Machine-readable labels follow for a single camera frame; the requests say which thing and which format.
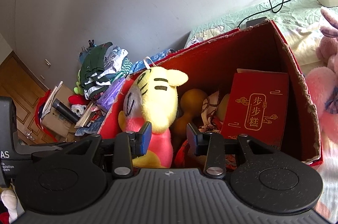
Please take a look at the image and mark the red cardboard box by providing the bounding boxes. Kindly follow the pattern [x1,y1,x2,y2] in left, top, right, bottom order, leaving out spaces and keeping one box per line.
[97,18,323,167]

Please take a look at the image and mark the yellow tiger plush toy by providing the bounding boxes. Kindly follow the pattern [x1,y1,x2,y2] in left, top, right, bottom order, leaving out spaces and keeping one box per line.
[118,67,188,168]

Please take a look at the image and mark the brown gourd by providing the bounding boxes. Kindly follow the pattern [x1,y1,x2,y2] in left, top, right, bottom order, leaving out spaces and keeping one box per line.
[171,88,208,152]

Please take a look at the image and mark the cardboard box with clutter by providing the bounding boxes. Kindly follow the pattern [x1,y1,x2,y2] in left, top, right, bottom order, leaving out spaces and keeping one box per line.
[35,82,105,142]

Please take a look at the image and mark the black flashlight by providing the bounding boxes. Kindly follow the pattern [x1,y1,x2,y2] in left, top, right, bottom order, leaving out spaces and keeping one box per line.
[52,99,80,124]

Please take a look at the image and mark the pink bunny plush toy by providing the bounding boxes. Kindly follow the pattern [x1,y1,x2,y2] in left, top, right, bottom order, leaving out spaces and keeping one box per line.
[305,52,338,143]

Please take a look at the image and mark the green yellow bed sheet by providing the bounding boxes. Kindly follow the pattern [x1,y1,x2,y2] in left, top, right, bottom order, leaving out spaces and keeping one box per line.
[185,0,337,223]

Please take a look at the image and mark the mauve bear plush toy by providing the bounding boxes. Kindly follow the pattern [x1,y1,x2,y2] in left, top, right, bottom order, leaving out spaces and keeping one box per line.
[315,8,338,76]

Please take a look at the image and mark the red gift envelope box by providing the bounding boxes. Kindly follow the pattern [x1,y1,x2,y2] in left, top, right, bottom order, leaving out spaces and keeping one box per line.
[221,69,289,150]

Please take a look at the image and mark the pile of folded clothes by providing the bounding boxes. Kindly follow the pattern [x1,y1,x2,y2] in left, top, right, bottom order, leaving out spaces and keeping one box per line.
[73,40,132,101]

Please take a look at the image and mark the black smartphone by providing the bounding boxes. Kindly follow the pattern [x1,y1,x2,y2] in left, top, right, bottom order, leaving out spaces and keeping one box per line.
[246,16,267,28]

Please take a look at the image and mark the purple plastic package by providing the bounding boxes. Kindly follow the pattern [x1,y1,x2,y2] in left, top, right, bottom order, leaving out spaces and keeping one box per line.
[96,78,126,112]

